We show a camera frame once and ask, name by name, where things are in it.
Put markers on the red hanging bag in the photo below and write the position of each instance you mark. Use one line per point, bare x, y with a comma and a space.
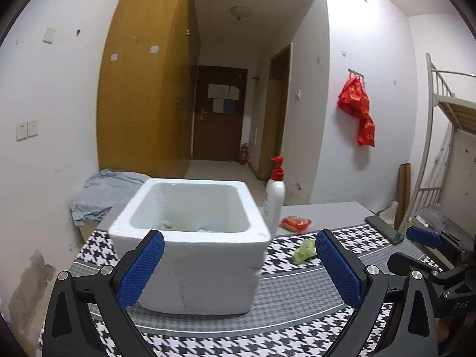
357, 104

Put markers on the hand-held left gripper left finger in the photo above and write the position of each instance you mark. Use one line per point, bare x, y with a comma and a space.
141, 271

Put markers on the dark brown entrance door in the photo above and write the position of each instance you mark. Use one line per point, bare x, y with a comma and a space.
215, 134

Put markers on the red fire extinguisher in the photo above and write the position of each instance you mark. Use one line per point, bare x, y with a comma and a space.
243, 155

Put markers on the metal bunk bed frame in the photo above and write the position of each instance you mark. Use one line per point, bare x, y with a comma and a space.
433, 126

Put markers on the white foam box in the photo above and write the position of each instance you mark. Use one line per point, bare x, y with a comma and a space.
193, 267

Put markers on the tall wooden wardrobe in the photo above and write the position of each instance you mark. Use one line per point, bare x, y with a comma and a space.
145, 100

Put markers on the white paper notice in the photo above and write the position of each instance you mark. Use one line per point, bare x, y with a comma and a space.
218, 91
234, 92

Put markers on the houndstooth tablecloth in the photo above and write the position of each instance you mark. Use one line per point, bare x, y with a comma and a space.
282, 323

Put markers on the white lotion bottle red pump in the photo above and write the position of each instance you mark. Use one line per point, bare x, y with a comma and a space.
274, 200

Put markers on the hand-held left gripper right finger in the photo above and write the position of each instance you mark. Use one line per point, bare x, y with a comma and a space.
338, 267

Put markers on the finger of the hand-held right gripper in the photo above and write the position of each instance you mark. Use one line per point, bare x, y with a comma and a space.
407, 262
424, 236

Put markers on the light blue crumpled sheet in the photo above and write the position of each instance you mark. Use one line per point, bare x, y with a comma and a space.
100, 193

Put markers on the green crumpled wrapper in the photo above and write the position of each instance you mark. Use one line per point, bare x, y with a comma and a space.
305, 251

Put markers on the red snack packet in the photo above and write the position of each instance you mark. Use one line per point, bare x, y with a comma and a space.
295, 224

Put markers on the blue paper notice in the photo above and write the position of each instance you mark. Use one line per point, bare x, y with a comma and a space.
229, 106

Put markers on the metal wall hook rack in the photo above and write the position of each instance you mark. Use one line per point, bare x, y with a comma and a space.
356, 73

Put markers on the white wall socket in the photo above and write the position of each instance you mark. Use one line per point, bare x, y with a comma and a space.
21, 131

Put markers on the black phone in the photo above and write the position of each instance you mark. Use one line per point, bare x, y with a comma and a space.
385, 228

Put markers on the ceiling lamp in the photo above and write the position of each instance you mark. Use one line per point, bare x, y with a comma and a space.
241, 11

